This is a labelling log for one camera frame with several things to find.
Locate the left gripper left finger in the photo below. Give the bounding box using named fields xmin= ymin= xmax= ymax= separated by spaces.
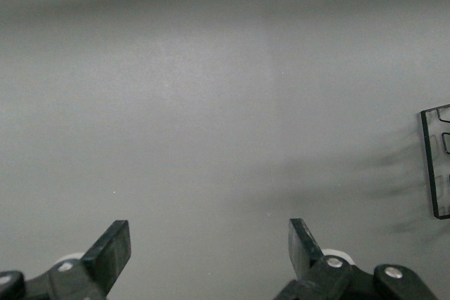
xmin=45 ymin=220 xmax=132 ymax=300

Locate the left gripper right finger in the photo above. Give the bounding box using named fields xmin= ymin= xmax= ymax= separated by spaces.
xmin=281 ymin=218 xmax=354 ymax=300

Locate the black wire cup holder rack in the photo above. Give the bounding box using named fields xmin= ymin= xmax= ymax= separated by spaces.
xmin=420 ymin=103 xmax=450 ymax=221

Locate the dark grey table cover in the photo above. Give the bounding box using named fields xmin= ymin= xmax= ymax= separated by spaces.
xmin=0 ymin=0 xmax=450 ymax=300

